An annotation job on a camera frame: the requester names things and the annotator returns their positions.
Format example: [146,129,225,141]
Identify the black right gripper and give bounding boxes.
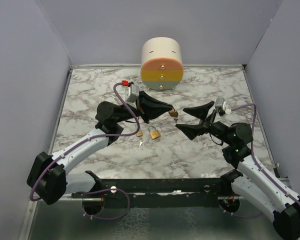
[176,101,234,145]

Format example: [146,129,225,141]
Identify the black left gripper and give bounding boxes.
[114,91,173,124]

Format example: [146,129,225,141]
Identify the medium brass padlock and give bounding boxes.
[148,125,161,140]

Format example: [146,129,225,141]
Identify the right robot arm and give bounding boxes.
[176,98,300,240]

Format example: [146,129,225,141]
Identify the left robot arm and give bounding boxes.
[26,91,173,205]

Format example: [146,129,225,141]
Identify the small brass padlock long shackle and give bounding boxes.
[136,130,143,137]

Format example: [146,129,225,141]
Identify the round three-drawer storage box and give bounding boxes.
[140,37,184,91]

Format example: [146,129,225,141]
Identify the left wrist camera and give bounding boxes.
[121,80,140,104]

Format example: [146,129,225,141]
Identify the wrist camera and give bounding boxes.
[214,97,232,117]
[121,80,140,104]

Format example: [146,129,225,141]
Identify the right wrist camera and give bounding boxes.
[214,97,232,117]

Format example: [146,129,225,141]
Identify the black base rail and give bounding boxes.
[71,169,242,209]

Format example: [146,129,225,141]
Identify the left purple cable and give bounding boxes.
[29,83,142,202]

